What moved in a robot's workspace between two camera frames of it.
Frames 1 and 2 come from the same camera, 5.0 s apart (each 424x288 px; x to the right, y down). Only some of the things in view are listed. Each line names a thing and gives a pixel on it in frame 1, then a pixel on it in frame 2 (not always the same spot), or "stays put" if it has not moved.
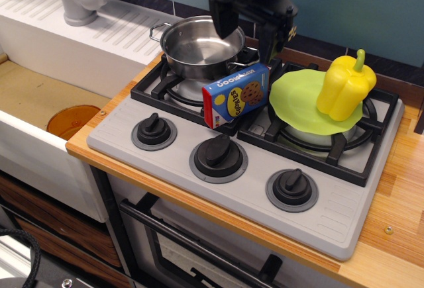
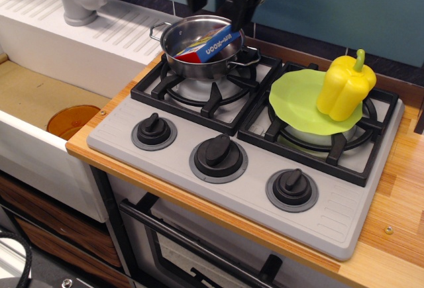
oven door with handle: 171,243 stays put
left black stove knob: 154,134 stays put
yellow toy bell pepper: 344,85 stays put
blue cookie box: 233,98 to 208,46
